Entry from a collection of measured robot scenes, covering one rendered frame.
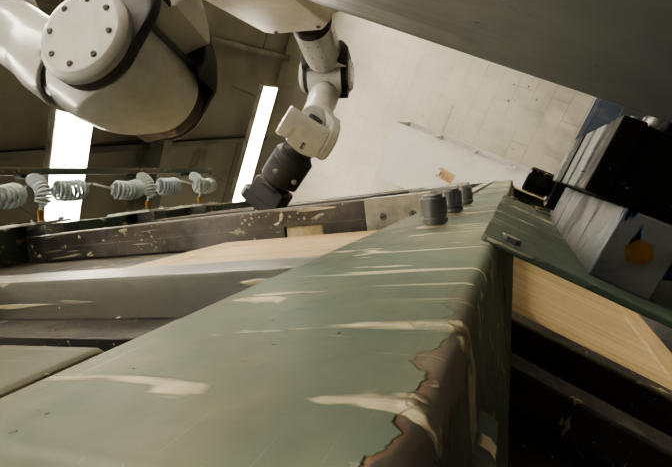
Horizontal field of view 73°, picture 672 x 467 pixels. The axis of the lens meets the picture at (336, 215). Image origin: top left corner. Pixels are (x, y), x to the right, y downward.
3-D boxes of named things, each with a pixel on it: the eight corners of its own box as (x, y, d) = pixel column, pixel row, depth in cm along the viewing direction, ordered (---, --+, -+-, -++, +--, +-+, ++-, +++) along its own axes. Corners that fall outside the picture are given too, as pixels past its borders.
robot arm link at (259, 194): (291, 222, 105) (318, 181, 101) (270, 227, 96) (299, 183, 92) (252, 189, 108) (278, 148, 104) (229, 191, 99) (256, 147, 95)
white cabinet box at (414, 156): (606, 207, 387) (394, 121, 449) (573, 264, 407) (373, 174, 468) (598, 196, 442) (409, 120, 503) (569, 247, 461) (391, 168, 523)
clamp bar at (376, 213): (433, 233, 78) (417, 93, 76) (-6, 266, 122) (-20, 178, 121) (441, 226, 87) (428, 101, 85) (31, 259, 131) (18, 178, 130)
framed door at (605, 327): (721, 428, 88) (728, 419, 88) (458, 294, 104) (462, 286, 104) (621, 302, 171) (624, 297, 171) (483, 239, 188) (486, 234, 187)
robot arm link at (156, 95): (40, 88, 50) (156, 176, 44) (-59, 32, 40) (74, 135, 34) (97, 11, 50) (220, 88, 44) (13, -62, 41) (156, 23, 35)
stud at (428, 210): (446, 226, 41) (443, 193, 41) (419, 228, 42) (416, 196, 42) (450, 223, 43) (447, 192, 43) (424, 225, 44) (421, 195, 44)
